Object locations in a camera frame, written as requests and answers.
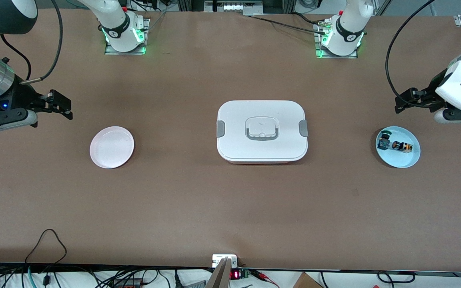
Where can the light blue round plate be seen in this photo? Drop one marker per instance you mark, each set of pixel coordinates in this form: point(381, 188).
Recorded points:
point(400, 159)

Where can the brown cardboard box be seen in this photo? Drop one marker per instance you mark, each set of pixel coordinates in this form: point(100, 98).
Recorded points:
point(306, 282)

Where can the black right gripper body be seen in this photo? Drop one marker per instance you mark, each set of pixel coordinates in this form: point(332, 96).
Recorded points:
point(19, 98)

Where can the pink round plate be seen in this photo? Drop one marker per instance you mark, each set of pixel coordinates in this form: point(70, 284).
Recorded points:
point(111, 147)

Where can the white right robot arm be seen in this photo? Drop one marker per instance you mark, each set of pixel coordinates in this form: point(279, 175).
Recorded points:
point(122, 38)

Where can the red digit display module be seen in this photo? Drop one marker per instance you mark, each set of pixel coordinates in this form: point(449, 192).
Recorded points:
point(236, 274)

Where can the aluminium frame with lights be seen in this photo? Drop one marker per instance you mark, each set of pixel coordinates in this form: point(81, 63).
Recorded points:
point(234, 6)

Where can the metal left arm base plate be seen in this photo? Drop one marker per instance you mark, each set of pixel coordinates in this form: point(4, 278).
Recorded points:
point(336, 56)

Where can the green blue switch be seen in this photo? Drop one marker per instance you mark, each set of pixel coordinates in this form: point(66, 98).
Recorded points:
point(383, 140)

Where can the red clip lead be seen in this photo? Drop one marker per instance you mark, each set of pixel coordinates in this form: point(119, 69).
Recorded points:
point(264, 276)

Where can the small white socket box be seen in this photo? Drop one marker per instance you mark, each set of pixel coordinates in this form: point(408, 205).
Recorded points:
point(219, 259)

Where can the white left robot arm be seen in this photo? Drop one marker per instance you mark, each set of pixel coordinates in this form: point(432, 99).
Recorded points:
point(344, 40)

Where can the grey wooden bar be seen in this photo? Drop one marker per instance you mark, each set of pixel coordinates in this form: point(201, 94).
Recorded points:
point(219, 278)

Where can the orange black switch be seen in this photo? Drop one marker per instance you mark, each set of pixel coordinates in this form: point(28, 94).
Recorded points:
point(402, 146)

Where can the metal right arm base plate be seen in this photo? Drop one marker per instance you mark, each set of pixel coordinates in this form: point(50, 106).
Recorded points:
point(110, 51)

